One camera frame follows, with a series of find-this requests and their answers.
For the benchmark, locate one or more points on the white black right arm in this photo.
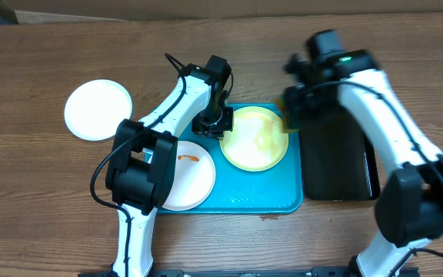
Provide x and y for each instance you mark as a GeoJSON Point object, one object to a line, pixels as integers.
{"type": "Point", "coordinates": [409, 209]}

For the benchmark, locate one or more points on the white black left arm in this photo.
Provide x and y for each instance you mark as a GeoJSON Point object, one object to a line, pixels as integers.
{"type": "Point", "coordinates": [141, 166]}

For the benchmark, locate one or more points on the green yellow sponge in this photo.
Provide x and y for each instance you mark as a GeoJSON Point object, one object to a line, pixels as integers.
{"type": "Point", "coordinates": [291, 120]}

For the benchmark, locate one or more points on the black water tray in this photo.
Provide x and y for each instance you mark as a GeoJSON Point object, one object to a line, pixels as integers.
{"type": "Point", "coordinates": [338, 161]}

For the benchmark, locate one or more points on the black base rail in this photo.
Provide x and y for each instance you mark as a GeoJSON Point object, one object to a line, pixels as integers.
{"type": "Point", "coordinates": [244, 273]}

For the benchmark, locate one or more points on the white plate with ketchup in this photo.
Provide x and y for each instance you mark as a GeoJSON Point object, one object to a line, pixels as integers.
{"type": "Point", "coordinates": [194, 177]}

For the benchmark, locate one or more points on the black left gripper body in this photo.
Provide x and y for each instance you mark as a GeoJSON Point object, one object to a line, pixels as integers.
{"type": "Point", "coordinates": [216, 123]}

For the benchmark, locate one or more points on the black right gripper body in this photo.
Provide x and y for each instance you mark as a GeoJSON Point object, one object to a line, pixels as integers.
{"type": "Point", "coordinates": [294, 106]}

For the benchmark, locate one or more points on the yellow plate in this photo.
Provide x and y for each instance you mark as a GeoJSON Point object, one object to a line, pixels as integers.
{"type": "Point", "coordinates": [257, 141]}

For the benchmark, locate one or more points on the teal plastic tray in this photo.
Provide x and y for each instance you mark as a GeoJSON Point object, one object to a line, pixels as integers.
{"type": "Point", "coordinates": [276, 190]}

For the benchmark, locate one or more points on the brown cardboard backdrop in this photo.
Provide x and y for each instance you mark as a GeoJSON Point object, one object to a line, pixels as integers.
{"type": "Point", "coordinates": [176, 9]}

